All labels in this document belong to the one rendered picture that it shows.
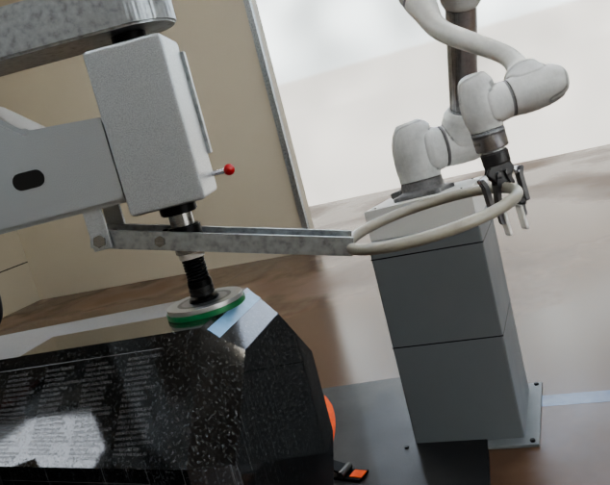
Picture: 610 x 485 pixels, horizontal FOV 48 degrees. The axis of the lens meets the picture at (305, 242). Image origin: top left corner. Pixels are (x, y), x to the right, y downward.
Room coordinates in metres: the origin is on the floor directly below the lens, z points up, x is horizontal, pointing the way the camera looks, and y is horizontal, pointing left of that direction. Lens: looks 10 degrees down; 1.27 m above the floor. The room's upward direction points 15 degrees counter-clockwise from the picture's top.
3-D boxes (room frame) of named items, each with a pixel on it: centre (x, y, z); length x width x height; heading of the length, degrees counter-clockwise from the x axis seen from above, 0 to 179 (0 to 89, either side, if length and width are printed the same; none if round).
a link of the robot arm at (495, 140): (1.85, -0.55, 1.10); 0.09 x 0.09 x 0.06
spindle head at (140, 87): (1.85, 0.39, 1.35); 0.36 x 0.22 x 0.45; 86
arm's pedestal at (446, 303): (2.51, -0.47, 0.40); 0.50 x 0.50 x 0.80; 67
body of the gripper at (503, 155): (1.85, -0.56, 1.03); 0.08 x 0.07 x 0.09; 102
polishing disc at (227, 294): (1.84, 0.31, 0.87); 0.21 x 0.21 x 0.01
